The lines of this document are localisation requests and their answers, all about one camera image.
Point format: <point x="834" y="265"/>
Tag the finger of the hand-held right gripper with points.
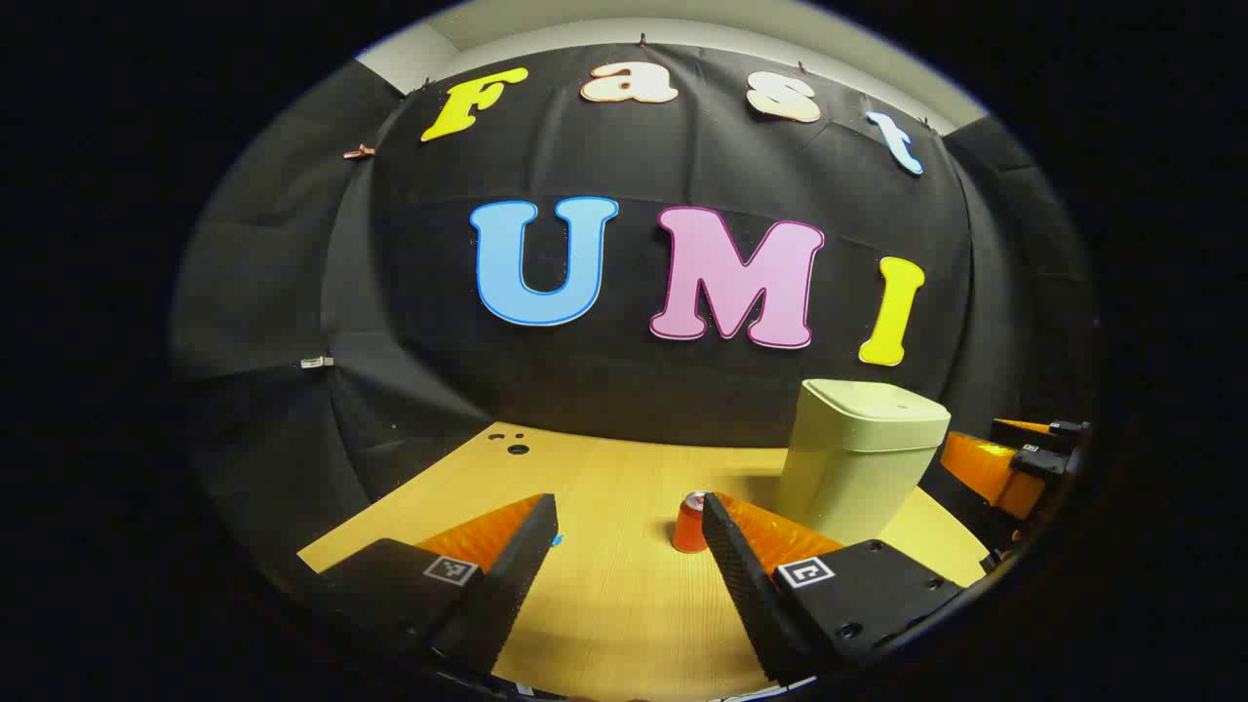
<point x="1033" y="427"/>
<point x="985" y="468"/>

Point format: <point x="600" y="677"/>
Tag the copper cloth clip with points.
<point x="359" y="152"/>

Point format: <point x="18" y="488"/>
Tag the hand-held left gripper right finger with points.
<point x="746" y="585"/>

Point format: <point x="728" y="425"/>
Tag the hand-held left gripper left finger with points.
<point x="507" y="575"/>

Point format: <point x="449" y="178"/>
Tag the white cloth clip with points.
<point x="317" y="363"/>

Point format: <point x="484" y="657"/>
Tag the black backdrop cloth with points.
<point x="624" y="370"/>

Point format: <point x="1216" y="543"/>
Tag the wooden desktop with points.
<point x="624" y="595"/>

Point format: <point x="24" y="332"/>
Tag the green desktop garbage bin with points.
<point x="858" y="458"/>

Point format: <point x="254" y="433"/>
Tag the orange pop can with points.
<point x="687" y="531"/>

